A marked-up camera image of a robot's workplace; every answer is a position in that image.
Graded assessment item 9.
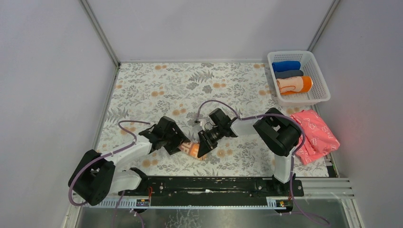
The peach lettered towel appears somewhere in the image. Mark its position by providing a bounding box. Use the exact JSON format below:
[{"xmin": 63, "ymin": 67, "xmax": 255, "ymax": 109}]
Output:
[{"xmin": 179, "ymin": 142, "xmax": 207, "ymax": 161}]

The orange cartoon towel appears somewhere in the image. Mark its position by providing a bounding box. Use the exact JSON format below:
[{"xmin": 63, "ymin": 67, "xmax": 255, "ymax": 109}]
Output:
[{"xmin": 276, "ymin": 76, "xmax": 313, "ymax": 95}]

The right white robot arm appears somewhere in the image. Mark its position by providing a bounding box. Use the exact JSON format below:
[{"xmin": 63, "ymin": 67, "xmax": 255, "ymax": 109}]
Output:
[{"xmin": 197, "ymin": 108, "xmax": 302, "ymax": 184}]

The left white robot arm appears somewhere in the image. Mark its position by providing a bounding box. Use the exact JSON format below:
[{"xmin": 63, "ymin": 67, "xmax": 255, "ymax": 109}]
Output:
[{"xmin": 68, "ymin": 116, "xmax": 190, "ymax": 207}]

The floral table mat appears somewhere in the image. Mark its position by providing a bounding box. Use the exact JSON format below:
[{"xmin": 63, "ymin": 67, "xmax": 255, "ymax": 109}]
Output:
[{"xmin": 89, "ymin": 62, "xmax": 330, "ymax": 178}]

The grey rolled towel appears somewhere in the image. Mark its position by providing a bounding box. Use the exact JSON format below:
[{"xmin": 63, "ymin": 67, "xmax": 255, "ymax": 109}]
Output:
[{"xmin": 275, "ymin": 70, "xmax": 304, "ymax": 79}]

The blue rolled towel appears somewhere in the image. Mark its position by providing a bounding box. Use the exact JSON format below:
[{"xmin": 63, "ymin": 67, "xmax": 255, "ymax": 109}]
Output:
[{"xmin": 271, "ymin": 60, "xmax": 301, "ymax": 72}]

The pink folded towel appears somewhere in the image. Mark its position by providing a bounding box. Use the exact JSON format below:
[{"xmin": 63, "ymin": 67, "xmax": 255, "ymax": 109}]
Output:
[{"xmin": 290, "ymin": 110, "xmax": 340, "ymax": 165}]

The white plastic basket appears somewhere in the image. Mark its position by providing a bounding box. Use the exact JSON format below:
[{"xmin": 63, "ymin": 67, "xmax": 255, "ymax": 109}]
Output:
[{"xmin": 267, "ymin": 50, "xmax": 331, "ymax": 106}]

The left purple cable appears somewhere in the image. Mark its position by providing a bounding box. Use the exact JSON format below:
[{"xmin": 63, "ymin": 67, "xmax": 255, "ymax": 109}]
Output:
[{"xmin": 68, "ymin": 120, "xmax": 152, "ymax": 228}]

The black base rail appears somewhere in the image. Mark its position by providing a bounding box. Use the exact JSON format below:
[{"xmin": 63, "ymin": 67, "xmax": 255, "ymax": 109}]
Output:
[{"xmin": 119, "ymin": 176, "xmax": 304, "ymax": 207}]

